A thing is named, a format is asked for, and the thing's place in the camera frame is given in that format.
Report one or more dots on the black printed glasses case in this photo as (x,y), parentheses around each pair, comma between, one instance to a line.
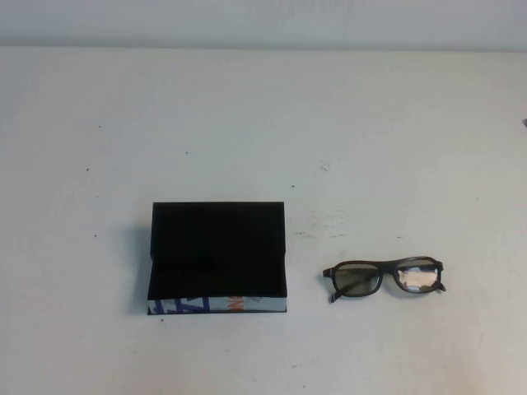
(214,230)

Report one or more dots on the black framed glasses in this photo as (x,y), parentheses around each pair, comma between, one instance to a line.
(358,263)

